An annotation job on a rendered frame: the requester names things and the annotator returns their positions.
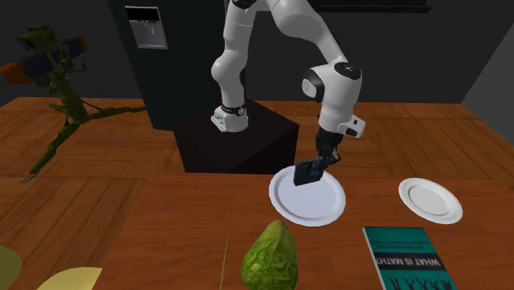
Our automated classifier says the black refrigerator with dispenser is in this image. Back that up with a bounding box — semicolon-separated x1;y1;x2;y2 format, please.
107;0;247;131

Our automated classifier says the green robot figure on tripod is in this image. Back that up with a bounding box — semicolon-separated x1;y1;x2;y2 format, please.
0;25;147;184

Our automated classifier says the dark blue card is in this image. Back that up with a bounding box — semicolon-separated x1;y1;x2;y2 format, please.
292;157;325;187

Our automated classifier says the pale yellow chair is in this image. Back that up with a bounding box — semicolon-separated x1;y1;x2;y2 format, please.
36;266;104;290

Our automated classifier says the large white plate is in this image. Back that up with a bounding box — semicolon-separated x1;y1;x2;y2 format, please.
268;166;347;227

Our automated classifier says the teal book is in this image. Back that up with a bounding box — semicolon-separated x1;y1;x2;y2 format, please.
362;226;459;290

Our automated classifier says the small white rimmed plate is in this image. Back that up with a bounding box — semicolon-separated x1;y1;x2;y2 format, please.
398;177;464;225

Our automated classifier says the thin wooden skewer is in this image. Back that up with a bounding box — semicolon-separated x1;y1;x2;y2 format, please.
219;236;230;290

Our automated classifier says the black robot stand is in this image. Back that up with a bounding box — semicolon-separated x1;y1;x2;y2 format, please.
173;99;300;175

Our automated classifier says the olive green chair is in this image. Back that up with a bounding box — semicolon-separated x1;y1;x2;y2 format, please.
0;246;23;290

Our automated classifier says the green lettuce head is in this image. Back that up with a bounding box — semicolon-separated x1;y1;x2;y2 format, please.
241;219;299;290

